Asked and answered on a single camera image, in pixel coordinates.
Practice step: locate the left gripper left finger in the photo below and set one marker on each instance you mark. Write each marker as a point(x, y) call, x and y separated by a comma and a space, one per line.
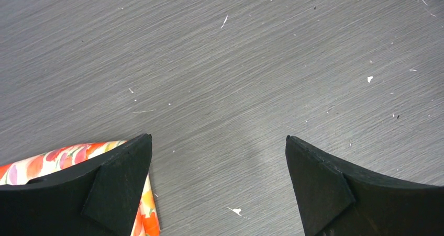
point(99, 196)

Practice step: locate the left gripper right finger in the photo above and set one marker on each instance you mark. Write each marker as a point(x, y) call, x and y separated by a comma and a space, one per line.
point(336, 197)

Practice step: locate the orange floral cloth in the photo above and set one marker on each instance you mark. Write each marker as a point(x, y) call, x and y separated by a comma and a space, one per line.
point(20, 172)

